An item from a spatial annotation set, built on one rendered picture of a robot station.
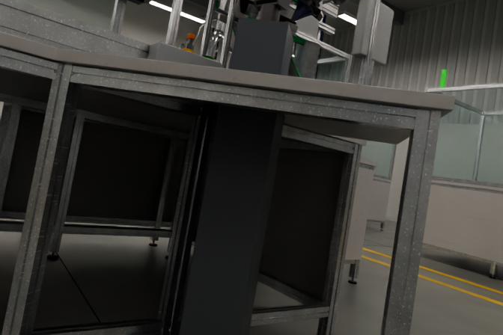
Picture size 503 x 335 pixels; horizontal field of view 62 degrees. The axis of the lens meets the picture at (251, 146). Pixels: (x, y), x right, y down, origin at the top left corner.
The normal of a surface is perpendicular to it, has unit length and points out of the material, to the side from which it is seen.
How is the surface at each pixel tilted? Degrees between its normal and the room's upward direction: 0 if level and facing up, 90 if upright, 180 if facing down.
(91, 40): 90
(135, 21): 90
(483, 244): 90
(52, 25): 90
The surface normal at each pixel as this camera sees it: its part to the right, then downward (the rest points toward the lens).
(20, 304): -0.19, -0.09
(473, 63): -0.82, -0.17
